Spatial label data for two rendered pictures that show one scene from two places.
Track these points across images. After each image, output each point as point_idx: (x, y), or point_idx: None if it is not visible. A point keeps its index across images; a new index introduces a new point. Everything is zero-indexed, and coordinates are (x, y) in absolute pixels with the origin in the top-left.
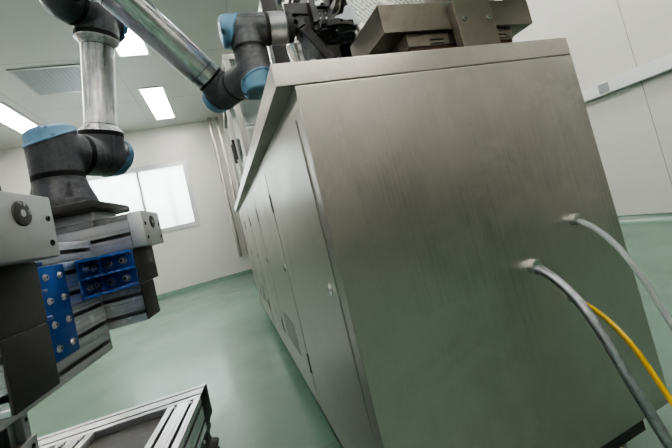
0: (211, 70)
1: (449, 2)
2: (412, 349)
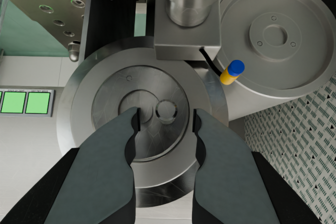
0: None
1: None
2: None
